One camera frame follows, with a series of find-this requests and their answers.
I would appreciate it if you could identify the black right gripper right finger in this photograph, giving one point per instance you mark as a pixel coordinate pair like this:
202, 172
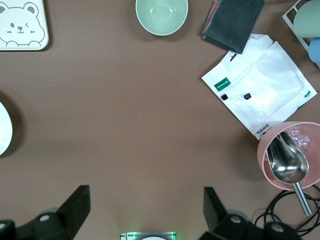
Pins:
215, 212

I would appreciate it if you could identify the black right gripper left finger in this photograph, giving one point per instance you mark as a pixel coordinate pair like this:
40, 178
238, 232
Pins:
77, 207

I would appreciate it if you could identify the white round plate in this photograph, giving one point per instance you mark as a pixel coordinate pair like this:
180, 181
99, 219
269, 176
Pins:
5, 130

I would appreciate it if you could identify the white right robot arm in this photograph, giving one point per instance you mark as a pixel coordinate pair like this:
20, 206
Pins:
155, 238

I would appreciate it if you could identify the pink bowl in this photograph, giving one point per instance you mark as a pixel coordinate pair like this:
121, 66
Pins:
265, 162

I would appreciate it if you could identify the metal scoop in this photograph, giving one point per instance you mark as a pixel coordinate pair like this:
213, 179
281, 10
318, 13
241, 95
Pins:
287, 165

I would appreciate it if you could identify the clear ice cubes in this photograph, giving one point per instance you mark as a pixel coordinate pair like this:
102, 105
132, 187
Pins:
300, 140

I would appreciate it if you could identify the small black cube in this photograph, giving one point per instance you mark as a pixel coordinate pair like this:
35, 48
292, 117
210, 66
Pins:
224, 97
247, 96

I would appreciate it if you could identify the white plastic bag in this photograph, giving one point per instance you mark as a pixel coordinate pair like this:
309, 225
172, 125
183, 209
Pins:
262, 82

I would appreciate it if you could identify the light blue cup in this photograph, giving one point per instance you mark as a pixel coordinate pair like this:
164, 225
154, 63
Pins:
315, 51

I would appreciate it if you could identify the cream bear print tray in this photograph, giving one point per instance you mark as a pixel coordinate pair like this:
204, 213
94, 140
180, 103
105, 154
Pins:
22, 25

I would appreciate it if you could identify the dark grey folded cloth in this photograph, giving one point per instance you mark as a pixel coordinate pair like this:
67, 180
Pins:
232, 22

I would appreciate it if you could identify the pale green bowl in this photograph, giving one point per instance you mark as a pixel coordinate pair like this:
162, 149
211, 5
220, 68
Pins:
162, 15

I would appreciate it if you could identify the sage green cup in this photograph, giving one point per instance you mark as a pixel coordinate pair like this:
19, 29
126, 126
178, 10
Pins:
308, 20

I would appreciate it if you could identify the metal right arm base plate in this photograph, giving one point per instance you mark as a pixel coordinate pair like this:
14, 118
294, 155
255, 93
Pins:
130, 235

